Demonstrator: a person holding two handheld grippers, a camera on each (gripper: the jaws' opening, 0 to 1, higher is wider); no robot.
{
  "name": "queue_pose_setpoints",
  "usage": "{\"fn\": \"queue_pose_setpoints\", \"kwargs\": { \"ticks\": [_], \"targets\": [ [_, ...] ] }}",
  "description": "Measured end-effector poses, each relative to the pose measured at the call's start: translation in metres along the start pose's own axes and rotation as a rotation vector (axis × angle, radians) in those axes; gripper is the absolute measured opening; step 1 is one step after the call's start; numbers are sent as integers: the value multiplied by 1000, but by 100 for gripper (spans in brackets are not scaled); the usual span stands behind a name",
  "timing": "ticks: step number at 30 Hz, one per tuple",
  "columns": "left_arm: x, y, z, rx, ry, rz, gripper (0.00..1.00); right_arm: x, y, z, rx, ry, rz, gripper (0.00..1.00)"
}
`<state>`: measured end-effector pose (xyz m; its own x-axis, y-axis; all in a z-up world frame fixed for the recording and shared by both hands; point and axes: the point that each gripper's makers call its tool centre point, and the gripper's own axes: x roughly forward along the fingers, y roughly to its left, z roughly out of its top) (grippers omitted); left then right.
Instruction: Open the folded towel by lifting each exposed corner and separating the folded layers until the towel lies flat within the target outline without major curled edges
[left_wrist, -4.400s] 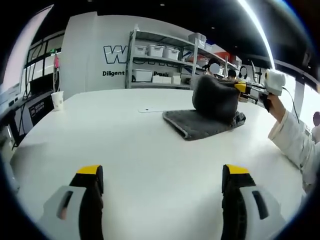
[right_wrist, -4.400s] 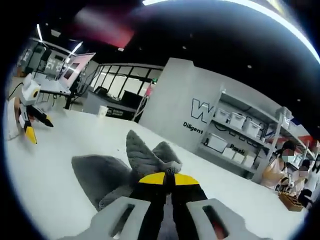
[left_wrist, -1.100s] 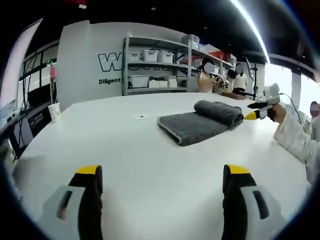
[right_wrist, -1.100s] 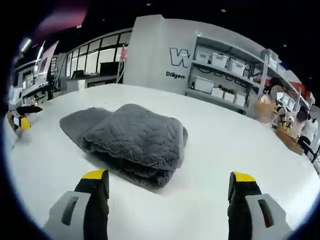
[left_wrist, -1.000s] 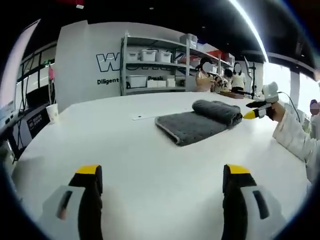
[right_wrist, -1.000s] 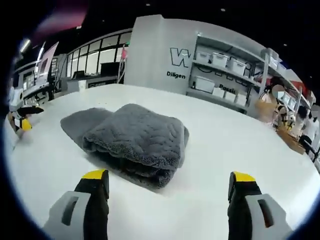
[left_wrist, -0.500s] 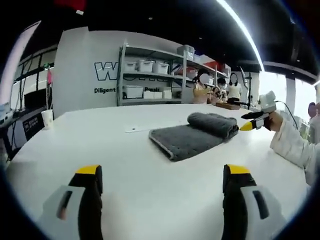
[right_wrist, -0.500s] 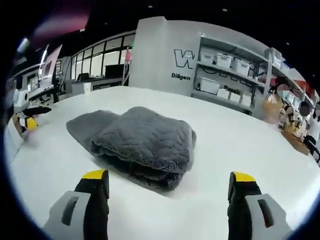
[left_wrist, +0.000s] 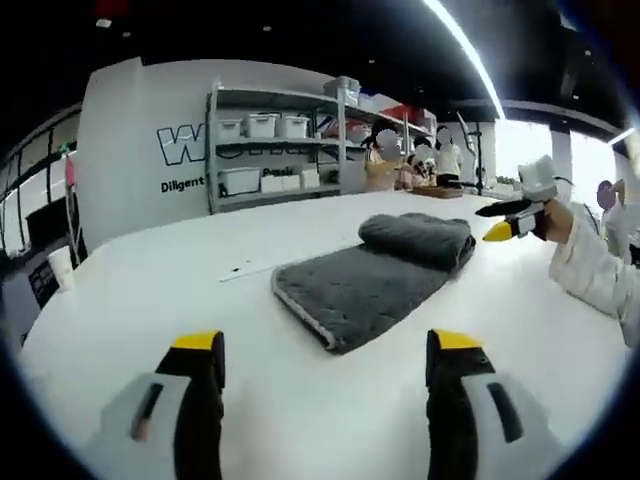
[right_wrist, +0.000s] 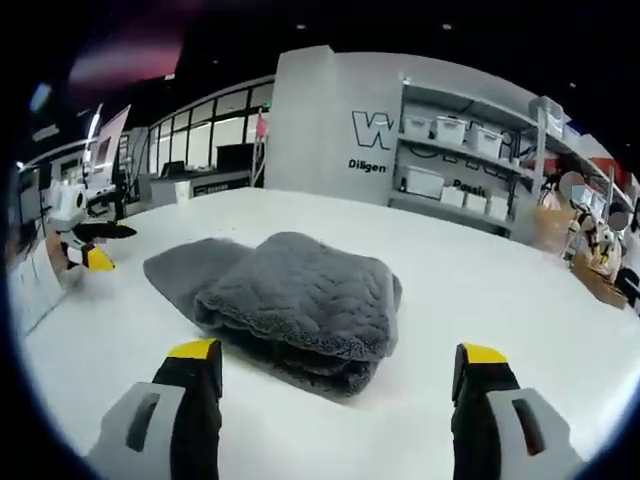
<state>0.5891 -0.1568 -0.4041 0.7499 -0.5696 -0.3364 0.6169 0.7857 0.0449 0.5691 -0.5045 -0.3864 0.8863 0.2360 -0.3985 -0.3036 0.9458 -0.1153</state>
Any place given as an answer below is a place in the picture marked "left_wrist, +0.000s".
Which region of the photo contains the grey towel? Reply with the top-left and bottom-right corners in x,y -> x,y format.
269,212 -> 477,356

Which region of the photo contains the person's right hand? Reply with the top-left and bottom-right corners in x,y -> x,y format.
533,200 -> 575,245

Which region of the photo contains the wooden tray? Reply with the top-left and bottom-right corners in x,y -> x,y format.
410,183 -> 464,200

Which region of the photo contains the long ceiling light strip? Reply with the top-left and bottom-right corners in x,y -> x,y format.
422,0 -> 506,120

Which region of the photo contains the grey metal shelf rack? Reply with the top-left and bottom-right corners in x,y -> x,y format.
205,79 -> 347,215
337,84 -> 439,192

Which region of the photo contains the white paper cup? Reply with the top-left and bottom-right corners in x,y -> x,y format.
47,248 -> 77,294

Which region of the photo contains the black low cabinet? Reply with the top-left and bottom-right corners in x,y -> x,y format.
27,254 -> 59,309

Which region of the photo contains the clear plastic storage bin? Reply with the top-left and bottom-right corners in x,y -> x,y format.
323,75 -> 362,107

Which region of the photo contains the large white storage bin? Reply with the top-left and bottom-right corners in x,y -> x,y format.
218,167 -> 262,197

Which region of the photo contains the white lidded storage bin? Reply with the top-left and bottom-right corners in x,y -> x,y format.
243,112 -> 280,140
217,118 -> 244,142
278,115 -> 309,140

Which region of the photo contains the black monitor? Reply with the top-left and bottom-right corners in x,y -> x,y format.
24,207 -> 70,246

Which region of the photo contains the pink flag on white pole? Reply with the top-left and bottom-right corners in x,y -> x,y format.
62,152 -> 82,262

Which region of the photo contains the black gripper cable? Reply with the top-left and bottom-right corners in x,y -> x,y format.
552,174 -> 602,237

